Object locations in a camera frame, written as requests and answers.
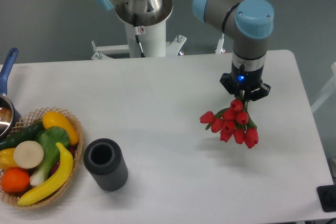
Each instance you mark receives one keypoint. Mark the green cucumber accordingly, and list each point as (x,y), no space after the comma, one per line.
(28,133)

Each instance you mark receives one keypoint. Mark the beige round potato slice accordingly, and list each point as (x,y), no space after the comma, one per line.
(28,154)

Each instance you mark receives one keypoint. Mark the red tulip bouquet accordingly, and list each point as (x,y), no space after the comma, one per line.
(233,122)

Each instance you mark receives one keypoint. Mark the green bok choy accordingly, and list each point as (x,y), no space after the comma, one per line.
(48,139)

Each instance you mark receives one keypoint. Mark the orange fruit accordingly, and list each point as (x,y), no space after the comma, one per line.
(15,180)

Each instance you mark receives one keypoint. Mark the dark grey ribbed vase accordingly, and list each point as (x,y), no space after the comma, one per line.
(104,160)

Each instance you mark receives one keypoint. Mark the white frame at right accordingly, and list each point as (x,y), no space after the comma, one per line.
(326,91)

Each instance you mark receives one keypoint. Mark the black device at table edge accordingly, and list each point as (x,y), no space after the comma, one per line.
(326,196)

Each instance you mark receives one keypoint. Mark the yellow bell pepper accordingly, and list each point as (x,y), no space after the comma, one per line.
(7,159)

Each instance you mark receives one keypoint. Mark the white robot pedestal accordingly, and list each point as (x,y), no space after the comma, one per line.
(143,41)

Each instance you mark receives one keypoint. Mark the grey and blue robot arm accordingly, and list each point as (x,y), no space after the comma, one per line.
(249,23)

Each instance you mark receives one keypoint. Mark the yellow banana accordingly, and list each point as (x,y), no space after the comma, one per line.
(53,183)

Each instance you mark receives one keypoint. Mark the woven wicker basket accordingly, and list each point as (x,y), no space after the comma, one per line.
(76,151)

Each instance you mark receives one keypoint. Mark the blue handled saucepan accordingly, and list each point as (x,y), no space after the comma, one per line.
(9,115)

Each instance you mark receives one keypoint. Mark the yellow lemon squash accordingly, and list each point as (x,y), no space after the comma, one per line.
(53,118)

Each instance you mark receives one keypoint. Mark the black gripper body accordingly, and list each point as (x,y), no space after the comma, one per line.
(246,75)

